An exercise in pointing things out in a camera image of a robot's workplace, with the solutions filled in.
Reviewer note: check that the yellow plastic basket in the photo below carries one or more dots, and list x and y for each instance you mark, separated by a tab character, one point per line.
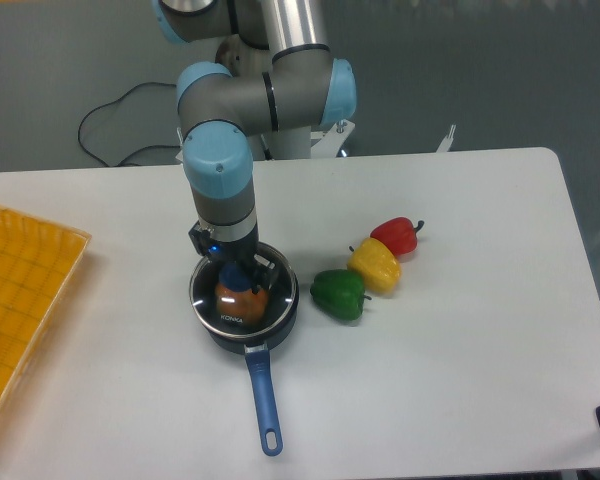
38	257

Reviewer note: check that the green bell pepper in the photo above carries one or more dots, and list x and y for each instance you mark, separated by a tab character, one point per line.
339	293

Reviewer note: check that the orange bread roll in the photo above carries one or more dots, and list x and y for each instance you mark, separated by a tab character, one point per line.
243	308

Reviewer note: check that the glass pot lid blue knob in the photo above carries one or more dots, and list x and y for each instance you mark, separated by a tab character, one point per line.
234	278

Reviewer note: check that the yellow bell pepper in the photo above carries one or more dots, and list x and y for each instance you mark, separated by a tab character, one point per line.
376	264

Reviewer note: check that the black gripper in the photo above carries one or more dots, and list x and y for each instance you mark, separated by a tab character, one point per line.
236	244

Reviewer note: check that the dark pot with blue handle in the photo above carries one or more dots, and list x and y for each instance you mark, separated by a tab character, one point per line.
252	350

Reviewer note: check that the red bell pepper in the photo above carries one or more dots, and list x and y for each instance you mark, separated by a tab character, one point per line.
399	235

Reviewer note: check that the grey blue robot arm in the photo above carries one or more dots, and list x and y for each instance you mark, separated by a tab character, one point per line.
217	159

